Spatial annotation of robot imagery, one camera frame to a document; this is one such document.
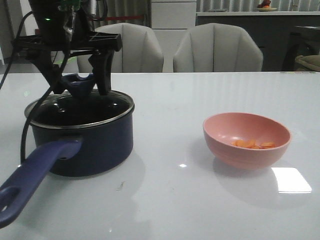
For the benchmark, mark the pink bowl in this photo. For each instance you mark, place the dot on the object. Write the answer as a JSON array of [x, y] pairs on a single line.
[[223, 128]]

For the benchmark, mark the orange ham slices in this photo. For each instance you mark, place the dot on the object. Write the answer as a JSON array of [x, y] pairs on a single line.
[[251, 144]]

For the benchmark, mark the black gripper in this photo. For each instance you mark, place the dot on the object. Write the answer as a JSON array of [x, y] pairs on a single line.
[[68, 25]]

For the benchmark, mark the left beige chair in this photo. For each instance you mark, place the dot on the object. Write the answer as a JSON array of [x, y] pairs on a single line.
[[140, 52]]

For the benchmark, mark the white cabinet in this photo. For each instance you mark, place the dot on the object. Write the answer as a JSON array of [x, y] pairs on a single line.
[[169, 20]]

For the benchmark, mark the dark side table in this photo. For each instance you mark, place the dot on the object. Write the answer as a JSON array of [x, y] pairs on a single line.
[[302, 40]]

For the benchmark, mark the dark blue saucepan purple handle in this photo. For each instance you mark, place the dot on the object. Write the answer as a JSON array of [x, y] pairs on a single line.
[[65, 152]]

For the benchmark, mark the right beige chair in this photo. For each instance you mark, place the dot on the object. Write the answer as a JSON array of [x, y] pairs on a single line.
[[216, 47]]

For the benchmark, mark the red barrier tape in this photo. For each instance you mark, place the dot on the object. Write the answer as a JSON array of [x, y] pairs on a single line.
[[124, 18]]

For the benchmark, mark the grey counter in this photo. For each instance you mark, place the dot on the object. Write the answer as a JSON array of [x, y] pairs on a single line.
[[270, 30]]

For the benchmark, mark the glass lid purple knob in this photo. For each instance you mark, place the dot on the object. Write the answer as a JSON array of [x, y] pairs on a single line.
[[81, 105]]

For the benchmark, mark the beige chair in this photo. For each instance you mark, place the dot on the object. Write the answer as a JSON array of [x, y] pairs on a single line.
[[140, 52], [216, 47]]

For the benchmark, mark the olive cushion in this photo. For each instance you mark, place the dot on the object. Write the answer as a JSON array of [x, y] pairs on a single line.
[[309, 63]]

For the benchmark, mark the fruit plate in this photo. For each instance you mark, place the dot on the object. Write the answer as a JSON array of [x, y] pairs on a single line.
[[265, 6]]

